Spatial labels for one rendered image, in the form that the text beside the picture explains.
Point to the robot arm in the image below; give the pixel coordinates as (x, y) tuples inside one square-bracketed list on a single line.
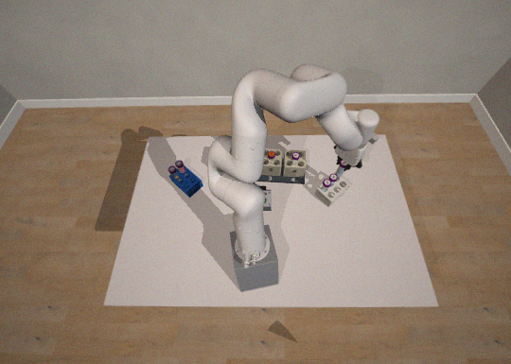
[(234, 165)]

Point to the blue tube rack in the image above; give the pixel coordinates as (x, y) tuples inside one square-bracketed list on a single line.
[(187, 185)]

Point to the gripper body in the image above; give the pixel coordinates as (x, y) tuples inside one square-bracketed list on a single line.
[(352, 157)]

